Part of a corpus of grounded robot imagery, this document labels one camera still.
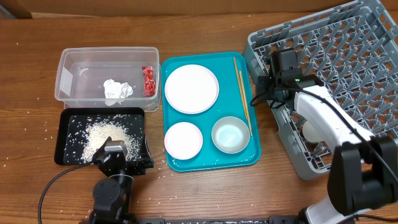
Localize rice pile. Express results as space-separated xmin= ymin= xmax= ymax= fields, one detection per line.
xmin=81 ymin=121 xmax=142 ymax=162

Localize white paper cup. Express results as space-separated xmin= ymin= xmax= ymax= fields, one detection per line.
xmin=302 ymin=121 xmax=324 ymax=143

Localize wooden chopstick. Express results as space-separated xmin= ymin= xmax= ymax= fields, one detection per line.
xmin=239 ymin=71 xmax=252 ymax=136
xmin=233 ymin=57 xmax=249 ymax=121

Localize white tissue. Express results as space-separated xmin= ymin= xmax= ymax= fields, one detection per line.
xmin=103 ymin=79 xmax=133 ymax=106

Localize grey bowl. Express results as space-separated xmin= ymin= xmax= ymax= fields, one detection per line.
xmin=211 ymin=116 xmax=251 ymax=154

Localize small pink plate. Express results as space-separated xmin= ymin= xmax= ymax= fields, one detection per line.
xmin=164 ymin=122 xmax=203 ymax=160

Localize red snack wrapper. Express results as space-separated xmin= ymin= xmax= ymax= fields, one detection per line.
xmin=142 ymin=66 xmax=155 ymax=97

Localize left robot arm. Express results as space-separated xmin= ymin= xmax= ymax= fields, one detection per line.
xmin=88 ymin=137 xmax=154 ymax=223

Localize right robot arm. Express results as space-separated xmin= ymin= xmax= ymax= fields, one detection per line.
xmin=259 ymin=68 xmax=397 ymax=223

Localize black tray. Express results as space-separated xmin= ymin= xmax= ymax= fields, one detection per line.
xmin=54 ymin=108 xmax=144 ymax=165

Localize grey dish rack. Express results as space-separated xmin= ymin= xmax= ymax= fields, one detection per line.
xmin=244 ymin=1 xmax=397 ymax=180

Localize teal serving tray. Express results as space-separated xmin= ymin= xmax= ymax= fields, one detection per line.
xmin=161 ymin=52 xmax=262 ymax=172

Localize large white plate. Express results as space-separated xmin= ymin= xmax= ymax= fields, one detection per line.
xmin=164 ymin=64 xmax=220 ymax=114

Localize clear plastic bin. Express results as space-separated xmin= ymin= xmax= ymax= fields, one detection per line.
xmin=55 ymin=47 xmax=161 ymax=112

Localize black front rail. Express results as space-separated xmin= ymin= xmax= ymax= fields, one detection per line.
xmin=116 ymin=215 xmax=305 ymax=224

